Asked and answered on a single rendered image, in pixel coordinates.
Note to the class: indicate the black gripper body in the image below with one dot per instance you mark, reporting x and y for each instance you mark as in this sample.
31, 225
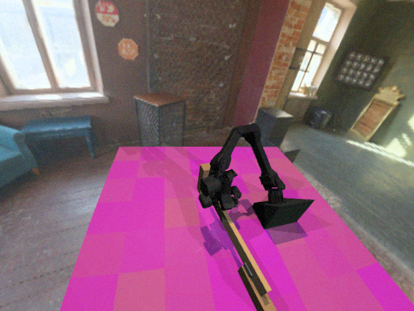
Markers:
208, 201

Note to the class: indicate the long wooden rail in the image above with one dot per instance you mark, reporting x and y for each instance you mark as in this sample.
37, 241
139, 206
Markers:
245, 255

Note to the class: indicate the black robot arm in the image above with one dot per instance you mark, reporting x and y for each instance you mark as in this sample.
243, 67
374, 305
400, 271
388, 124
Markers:
220, 179

